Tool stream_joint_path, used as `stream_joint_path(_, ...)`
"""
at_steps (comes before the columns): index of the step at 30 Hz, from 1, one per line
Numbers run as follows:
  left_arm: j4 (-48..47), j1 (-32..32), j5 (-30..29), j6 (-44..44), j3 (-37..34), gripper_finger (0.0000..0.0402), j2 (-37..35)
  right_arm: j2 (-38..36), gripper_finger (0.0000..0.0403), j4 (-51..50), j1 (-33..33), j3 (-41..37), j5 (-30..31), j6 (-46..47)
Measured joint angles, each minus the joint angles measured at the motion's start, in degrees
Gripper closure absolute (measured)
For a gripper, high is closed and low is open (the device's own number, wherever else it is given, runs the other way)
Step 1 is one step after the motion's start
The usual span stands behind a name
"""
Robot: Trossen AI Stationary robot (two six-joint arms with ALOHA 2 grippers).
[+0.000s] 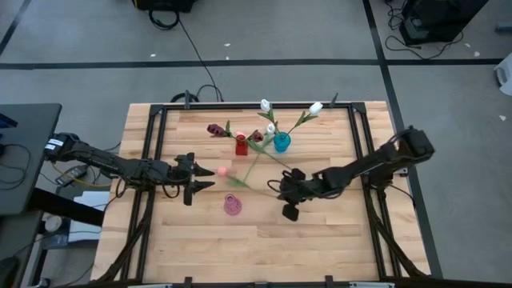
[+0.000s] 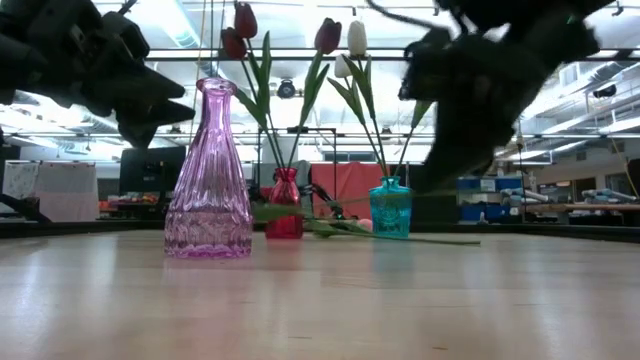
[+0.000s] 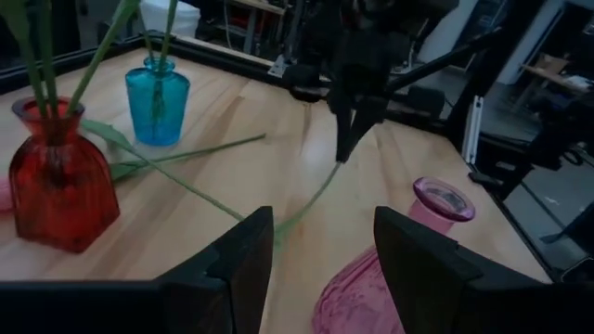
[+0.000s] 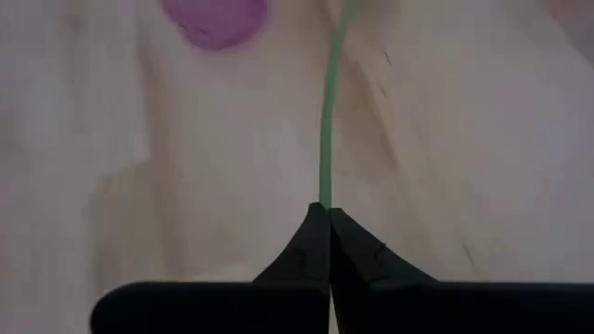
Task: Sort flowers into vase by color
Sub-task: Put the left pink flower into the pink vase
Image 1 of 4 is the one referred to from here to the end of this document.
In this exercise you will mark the white artificial tulip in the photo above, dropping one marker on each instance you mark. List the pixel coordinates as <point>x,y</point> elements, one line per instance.
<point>265,105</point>
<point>271,128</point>
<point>315,108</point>

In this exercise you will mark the teal glass vase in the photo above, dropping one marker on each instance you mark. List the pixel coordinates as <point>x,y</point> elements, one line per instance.
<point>282,142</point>

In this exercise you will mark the black desk leg beam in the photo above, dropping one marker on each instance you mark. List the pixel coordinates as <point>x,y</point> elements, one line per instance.
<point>68,206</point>

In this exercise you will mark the white plastic object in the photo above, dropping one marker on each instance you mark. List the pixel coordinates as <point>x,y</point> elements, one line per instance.
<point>506,76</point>

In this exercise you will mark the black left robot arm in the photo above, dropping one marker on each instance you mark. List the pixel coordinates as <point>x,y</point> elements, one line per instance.
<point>104,162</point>

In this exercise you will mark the black floor box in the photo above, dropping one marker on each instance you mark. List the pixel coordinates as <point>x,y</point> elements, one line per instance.
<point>164,5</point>

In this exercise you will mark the white box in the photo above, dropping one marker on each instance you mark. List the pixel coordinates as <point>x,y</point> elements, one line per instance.
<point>96,198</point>

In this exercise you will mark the black power adapter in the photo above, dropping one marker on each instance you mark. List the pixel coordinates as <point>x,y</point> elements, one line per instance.
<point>72,175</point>

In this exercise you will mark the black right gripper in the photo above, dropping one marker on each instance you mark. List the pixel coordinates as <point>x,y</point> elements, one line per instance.
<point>304,186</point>

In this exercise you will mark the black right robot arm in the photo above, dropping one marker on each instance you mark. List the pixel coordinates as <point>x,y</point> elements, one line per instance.
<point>360,168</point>

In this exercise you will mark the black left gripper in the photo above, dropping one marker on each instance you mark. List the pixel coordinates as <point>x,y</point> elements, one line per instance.
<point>180,172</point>

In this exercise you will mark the black desk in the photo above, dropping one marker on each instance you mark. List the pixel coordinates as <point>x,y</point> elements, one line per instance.
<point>28,160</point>

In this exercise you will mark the black equipment case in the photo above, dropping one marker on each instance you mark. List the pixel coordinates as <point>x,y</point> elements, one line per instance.
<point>440,16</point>

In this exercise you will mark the black aluminium table frame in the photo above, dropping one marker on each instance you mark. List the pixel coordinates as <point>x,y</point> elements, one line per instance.
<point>256,106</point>

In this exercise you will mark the blue device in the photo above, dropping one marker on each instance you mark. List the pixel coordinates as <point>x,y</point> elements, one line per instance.
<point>6,121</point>

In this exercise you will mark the white roll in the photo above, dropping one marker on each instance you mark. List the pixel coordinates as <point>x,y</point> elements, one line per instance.
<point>53,224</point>

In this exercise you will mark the pink ribbed glass vase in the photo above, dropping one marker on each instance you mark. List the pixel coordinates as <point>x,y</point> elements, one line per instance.
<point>233,205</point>

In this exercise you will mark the red glass vase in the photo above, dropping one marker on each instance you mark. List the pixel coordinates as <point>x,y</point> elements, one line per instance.
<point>241,149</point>

